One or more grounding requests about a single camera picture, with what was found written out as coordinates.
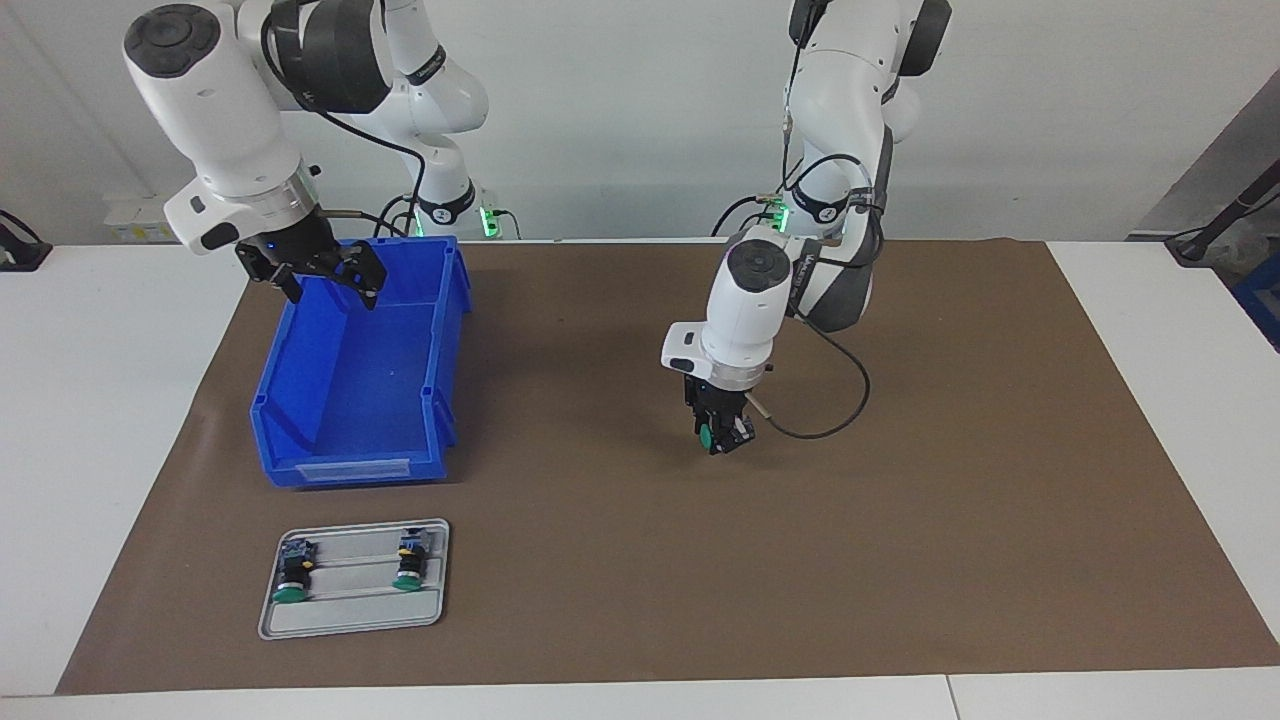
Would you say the black stand pole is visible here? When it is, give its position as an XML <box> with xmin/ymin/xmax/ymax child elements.
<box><xmin>1165</xmin><ymin>160</ymin><xmax>1280</xmax><ymax>266</ymax></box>

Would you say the green push button switch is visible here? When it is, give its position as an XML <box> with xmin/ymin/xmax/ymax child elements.
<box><xmin>698</xmin><ymin>415</ymin><xmax>756</xmax><ymax>453</ymax></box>

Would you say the black clamp with cable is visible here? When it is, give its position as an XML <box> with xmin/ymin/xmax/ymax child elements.
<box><xmin>0</xmin><ymin>208</ymin><xmax>53</xmax><ymax>273</ymax></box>

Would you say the grey metal tray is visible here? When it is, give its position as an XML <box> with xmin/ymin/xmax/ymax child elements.
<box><xmin>258</xmin><ymin>518</ymin><xmax>451</xmax><ymax>641</ymax></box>

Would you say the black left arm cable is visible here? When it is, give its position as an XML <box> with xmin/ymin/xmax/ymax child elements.
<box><xmin>710</xmin><ymin>100</ymin><xmax>886</xmax><ymax>441</ymax></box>

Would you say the brown table mat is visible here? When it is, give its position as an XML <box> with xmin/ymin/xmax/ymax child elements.
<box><xmin>55</xmin><ymin>238</ymin><xmax>1280</xmax><ymax>696</ymax></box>

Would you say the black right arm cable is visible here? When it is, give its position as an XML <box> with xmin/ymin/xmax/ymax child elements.
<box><xmin>262</xmin><ymin>0</ymin><xmax>428</xmax><ymax>239</ymax></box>

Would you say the green push button yellow terminal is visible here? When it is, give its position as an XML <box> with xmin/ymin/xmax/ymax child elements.
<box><xmin>391</xmin><ymin>531</ymin><xmax>429</xmax><ymax>592</ymax></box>

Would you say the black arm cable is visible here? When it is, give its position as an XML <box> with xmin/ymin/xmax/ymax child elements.
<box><xmin>710</xmin><ymin>100</ymin><xmax>886</xmax><ymax>441</ymax></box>
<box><xmin>262</xmin><ymin>0</ymin><xmax>428</xmax><ymax>239</ymax></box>

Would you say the green push button silver terminal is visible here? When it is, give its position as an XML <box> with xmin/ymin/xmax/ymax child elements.
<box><xmin>271</xmin><ymin>538</ymin><xmax>315</xmax><ymax>605</ymax></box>

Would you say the blue plastic storage bin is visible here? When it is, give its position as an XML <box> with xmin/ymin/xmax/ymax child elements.
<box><xmin>249</xmin><ymin>236</ymin><xmax>473</xmax><ymax>491</ymax></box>

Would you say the blue crate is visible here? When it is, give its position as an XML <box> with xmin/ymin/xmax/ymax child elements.
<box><xmin>1235</xmin><ymin>255</ymin><xmax>1280</xmax><ymax>351</ymax></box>

